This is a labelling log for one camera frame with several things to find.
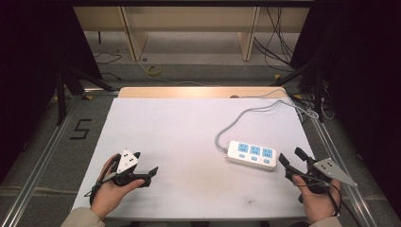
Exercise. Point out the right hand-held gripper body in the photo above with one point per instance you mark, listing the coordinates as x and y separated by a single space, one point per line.
324 176

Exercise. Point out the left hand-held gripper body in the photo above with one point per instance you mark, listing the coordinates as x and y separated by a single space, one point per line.
127 160

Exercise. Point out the person's right hand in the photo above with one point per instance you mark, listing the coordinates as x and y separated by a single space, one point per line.
315 203

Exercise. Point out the person's left hand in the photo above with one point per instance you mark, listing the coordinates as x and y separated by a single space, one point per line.
109 193

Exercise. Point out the white power strip blue sockets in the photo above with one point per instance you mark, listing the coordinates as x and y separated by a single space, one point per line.
252 155

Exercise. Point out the white table mat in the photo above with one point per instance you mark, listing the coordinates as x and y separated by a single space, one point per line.
176 132

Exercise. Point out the black metal stand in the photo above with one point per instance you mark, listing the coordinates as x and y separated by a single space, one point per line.
64 91
317 85

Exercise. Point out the yellow tape roll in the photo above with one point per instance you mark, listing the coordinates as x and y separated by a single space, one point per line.
154 70

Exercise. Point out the black curtain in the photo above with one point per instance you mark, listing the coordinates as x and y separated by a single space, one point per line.
28 63
362 78

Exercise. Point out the aluminium floor rail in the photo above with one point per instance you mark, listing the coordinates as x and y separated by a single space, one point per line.
38 164
343 176

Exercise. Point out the light wooden desk frame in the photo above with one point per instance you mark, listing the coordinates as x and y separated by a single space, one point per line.
189 22

